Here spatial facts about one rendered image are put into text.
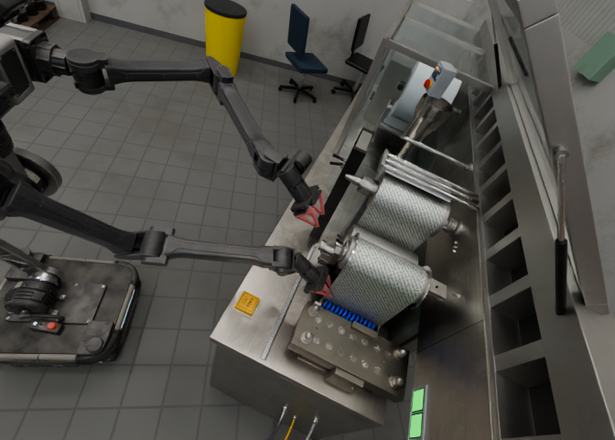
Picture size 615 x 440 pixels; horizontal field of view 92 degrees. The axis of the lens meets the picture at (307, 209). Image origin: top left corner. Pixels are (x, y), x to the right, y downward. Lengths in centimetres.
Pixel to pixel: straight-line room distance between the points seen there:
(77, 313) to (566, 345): 192
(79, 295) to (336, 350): 142
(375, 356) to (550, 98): 91
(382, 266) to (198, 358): 141
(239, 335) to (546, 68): 107
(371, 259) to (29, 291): 157
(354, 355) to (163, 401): 123
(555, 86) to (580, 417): 47
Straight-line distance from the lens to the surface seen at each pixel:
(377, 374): 113
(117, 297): 198
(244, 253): 93
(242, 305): 117
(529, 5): 43
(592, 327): 72
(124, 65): 114
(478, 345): 86
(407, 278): 97
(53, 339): 198
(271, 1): 461
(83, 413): 210
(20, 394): 221
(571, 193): 54
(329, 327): 110
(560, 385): 69
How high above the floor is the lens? 201
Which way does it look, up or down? 47 degrees down
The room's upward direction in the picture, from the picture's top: 24 degrees clockwise
